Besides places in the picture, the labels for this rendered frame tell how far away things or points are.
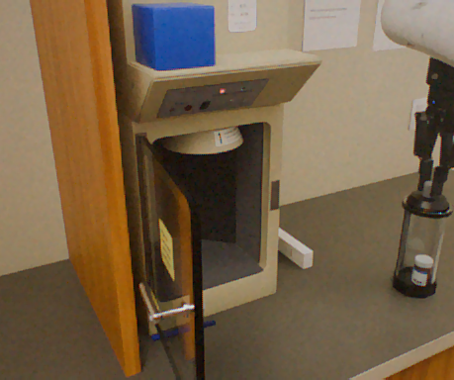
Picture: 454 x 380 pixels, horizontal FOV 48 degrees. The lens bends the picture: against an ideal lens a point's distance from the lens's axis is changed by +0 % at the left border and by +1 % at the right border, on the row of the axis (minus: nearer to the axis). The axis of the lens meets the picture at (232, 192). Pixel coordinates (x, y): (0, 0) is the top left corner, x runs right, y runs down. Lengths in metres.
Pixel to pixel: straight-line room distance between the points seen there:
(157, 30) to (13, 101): 0.60
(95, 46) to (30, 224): 0.73
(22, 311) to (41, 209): 0.27
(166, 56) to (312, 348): 0.65
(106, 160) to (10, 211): 0.61
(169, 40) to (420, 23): 0.43
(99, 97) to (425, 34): 0.54
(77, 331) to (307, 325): 0.50
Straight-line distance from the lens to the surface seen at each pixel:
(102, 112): 0.79
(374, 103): 1.83
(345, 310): 1.21
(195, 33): 0.80
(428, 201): 1.19
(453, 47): 0.91
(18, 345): 1.18
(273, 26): 1.00
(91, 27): 0.77
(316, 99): 1.66
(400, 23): 0.98
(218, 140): 1.01
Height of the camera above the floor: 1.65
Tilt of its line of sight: 24 degrees down
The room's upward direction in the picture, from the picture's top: straight up
